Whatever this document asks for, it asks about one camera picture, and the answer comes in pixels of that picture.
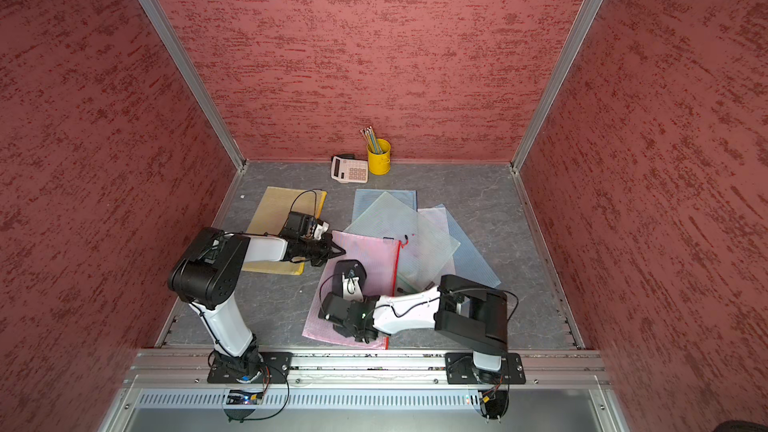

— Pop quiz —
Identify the yellow mesh document bag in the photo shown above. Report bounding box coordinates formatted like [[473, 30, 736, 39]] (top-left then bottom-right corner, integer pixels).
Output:
[[243, 186, 327, 276]]

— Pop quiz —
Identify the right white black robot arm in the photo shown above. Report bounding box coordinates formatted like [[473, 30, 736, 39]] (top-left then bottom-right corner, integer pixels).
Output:
[[318, 275, 510, 384]]

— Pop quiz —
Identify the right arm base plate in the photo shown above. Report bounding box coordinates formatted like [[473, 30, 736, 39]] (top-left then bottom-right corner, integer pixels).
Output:
[[445, 352, 526, 386]]

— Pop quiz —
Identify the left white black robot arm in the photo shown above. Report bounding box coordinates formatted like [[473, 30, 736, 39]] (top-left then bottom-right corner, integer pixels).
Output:
[[168, 227, 346, 383]]

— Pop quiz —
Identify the yellow pen cup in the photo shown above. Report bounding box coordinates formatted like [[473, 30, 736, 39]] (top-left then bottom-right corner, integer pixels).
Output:
[[367, 138, 391, 176]]

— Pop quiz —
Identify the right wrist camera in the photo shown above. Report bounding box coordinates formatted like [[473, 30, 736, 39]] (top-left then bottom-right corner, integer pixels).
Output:
[[341, 274, 363, 302]]

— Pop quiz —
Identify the left aluminium corner post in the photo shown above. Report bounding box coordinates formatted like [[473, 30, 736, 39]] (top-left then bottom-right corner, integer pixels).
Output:
[[111, 0, 247, 172]]

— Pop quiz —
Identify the light blue document bag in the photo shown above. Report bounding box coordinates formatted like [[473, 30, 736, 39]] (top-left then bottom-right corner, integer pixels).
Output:
[[351, 187, 419, 220]]

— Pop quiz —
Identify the right aluminium corner post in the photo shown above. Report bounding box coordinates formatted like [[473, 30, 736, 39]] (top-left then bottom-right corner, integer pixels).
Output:
[[511, 0, 628, 173]]

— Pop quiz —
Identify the pink desk calculator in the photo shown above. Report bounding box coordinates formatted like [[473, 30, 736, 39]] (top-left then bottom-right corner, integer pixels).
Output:
[[330, 156, 369, 184]]

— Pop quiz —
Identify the white mesh document bag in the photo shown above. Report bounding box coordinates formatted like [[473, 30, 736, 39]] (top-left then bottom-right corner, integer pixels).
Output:
[[418, 207, 456, 276]]

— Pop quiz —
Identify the green mesh document bag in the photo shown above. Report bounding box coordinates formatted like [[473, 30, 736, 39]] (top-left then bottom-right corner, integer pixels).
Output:
[[345, 192, 459, 293]]

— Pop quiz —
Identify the aluminium front rail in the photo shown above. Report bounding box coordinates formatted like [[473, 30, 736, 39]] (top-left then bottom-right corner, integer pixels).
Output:
[[100, 347, 629, 431]]

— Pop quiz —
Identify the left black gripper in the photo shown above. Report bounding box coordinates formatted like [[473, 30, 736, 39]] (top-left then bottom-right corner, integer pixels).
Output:
[[298, 232, 346, 265]]

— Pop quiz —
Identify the aluminium corner post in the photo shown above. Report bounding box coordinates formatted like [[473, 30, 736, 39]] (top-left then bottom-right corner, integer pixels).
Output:
[[511, 0, 628, 173], [111, 0, 247, 172]]

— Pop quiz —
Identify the pink mesh document bag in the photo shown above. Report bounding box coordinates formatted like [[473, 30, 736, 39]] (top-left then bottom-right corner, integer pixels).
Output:
[[302, 231, 399, 350]]

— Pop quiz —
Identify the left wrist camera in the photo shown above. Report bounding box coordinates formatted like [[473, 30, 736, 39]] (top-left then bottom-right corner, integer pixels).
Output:
[[280, 211, 329, 241]]

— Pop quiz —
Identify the blue mesh document bag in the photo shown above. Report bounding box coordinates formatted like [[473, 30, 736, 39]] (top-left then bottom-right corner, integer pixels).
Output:
[[445, 210, 501, 288]]

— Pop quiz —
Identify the coloured pencils bundle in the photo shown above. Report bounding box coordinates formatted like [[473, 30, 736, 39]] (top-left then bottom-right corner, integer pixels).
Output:
[[360, 127, 383, 154]]

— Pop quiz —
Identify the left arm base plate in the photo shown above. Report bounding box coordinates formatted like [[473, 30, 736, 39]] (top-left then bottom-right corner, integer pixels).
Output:
[[207, 351, 293, 386]]

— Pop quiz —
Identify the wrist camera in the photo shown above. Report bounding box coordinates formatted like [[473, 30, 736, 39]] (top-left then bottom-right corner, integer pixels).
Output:
[[280, 211, 329, 241], [341, 274, 363, 302]]

